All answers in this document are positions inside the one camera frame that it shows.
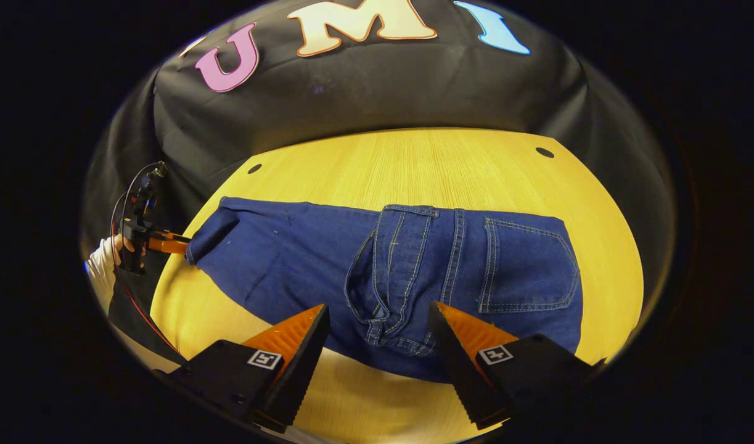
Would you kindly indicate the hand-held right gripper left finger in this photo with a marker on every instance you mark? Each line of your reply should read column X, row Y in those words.
column 306, row 364

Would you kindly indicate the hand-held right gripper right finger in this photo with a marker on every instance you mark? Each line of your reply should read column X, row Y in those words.
column 457, row 370

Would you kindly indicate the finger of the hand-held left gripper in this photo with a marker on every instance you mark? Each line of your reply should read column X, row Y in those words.
column 167, row 243

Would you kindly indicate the blue denim jeans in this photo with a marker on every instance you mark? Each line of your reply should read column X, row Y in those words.
column 290, row 259

